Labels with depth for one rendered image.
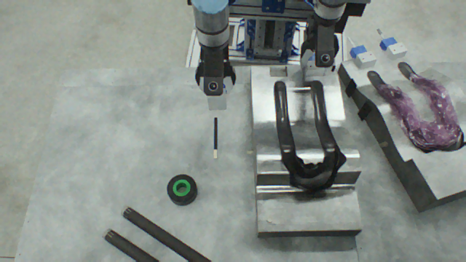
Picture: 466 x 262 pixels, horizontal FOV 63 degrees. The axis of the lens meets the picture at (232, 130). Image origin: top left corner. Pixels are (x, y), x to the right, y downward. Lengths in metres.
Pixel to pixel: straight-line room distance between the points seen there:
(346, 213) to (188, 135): 0.50
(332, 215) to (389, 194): 0.20
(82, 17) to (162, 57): 0.64
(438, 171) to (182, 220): 0.67
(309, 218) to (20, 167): 1.65
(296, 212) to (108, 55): 1.78
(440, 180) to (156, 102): 0.83
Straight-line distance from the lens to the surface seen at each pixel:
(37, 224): 1.17
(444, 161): 1.12
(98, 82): 1.33
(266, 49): 1.93
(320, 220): 1.01
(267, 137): 1.02
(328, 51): 1.04
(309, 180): 1.03
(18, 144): 2.34
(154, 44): 2.48
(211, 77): 0.89
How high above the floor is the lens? 1.81
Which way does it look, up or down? 61 degrees down
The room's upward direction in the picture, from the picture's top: 1 degrees counter-clockwise
